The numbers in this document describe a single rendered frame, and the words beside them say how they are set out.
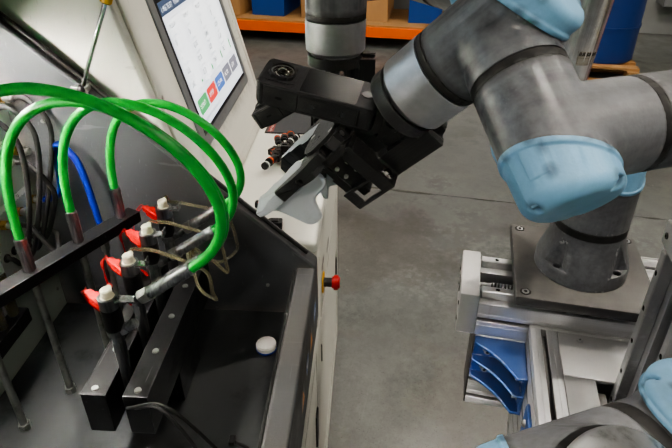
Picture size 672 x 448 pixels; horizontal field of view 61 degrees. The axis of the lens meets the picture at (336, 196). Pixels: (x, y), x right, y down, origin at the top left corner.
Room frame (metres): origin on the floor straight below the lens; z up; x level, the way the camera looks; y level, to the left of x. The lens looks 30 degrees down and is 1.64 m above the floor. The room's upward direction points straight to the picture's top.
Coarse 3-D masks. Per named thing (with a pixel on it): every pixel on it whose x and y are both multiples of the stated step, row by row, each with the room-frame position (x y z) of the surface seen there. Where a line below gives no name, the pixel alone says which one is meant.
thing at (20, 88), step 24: (0, 96) 0.61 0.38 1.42; (48, 96) 0.61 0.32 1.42; (72, 96) 0.60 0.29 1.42; (120, 120) 0.60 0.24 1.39; (144, 120) 0.61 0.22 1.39; (168, 144) 0.60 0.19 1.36; (192, 168) 0.59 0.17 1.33; (216, 192) 0.60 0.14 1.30; (216, 216) 0.59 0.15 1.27; (216, 240) 0.59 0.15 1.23; (192, 264) 0.60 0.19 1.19
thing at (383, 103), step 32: (384, 96) 0.47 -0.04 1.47; (320, 128) 0.53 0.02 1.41; (352, 128) 0.50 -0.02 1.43; (384, 128) 0.49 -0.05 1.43; (416, 128) 0.46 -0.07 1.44; (352, 160) 0.48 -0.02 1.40; (384, 160) 0.49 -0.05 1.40; (416, 160) 0.48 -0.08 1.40; (352, 192) 0.49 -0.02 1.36; (384, 192) 0.48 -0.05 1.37
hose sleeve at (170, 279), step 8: (176, 272) 0.60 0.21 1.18; (184, 272) 0.59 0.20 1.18; (192, 272) 0.60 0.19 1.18; (160, 280) 0.60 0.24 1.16; (168, 280) 0.60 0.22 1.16; (176, 280) 0.60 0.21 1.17; (184, 280) 0.60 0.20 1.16; (152, 288) 0.60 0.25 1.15; (160, 288) 0.60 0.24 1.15; (168, 288) 0.60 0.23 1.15; (152, 296) 0.60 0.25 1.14
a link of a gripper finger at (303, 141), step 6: (306, 132) 0.59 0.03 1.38; (312, 132) 0.56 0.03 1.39; (300, 138) 0.59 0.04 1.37; (306, 138) 0.56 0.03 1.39; (294, 144) 0.59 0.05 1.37; (300, 144) 0.57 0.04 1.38; (306, 144) 0.56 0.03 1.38; (288, 150) 0.59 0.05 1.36; (294, 150) 0.57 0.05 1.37; (300, 150) 0.57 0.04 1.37; (282, 156) 0.59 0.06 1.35; (288, 156) 0.58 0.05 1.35; (294, 156) 0.58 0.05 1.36; (300, 156) 0.57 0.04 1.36; (306, 156) 0.59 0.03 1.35; (282, 162) 0.59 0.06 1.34; (288, 162) 0.59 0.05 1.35; (294, 162) 0.58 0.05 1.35; (282, 168) 0.60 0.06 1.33
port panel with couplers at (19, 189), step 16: (0, 112) 0.92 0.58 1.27; (0, 128) 0.90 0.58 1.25; (0, 144) 0.89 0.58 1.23; (0, 160) 0.87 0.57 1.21; (0, 176) 0.82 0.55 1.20; (16, 176) 0.90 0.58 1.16; (0, 192) 0.85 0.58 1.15; (16, 192) 0.89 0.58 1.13; (32, 192) 0.93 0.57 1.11; (0, 208) 0.84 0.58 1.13; (32, 208) 0.92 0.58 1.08; (0, 224) 0.82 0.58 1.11; (32, 224) 0.91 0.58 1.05; (0, 240) 0.81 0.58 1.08
